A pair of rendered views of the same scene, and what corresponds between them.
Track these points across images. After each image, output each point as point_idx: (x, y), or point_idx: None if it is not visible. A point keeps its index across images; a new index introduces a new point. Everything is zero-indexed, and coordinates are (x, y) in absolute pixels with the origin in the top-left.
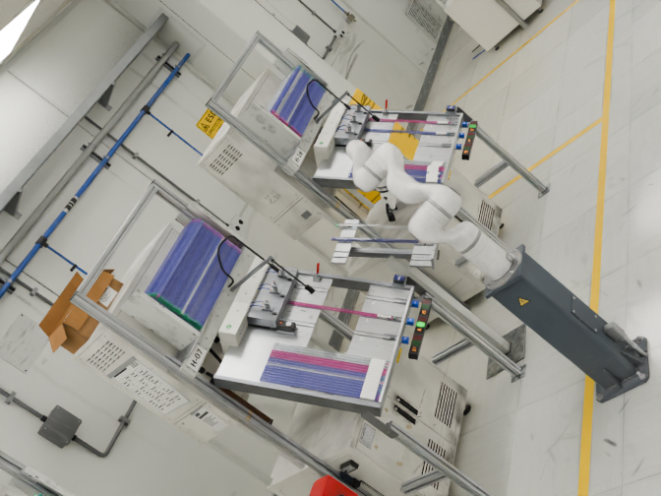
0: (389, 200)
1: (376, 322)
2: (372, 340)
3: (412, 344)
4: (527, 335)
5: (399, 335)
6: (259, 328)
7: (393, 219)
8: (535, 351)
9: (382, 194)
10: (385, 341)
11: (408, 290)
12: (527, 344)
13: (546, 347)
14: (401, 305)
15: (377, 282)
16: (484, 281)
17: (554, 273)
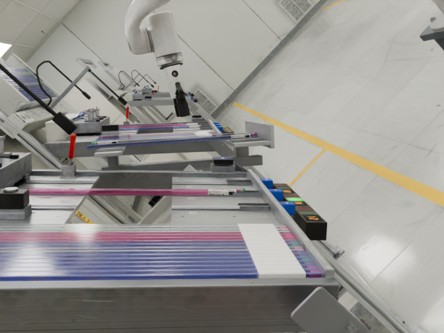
0: (180, 76)
1: (209, 198)
2: (217, 212)
3: (304, 215)
4: (384, 300)
5: (274, 197)
6: None
7: (187, 113)
8: (420, 305)
9: (170, 67)
10: (246, 211)
11: (242, 178)
12: (395, 307)
13: (438, 291)
14: (243, 185)
15: (184, 172)
16: (443, 26)
17: (369, 236)
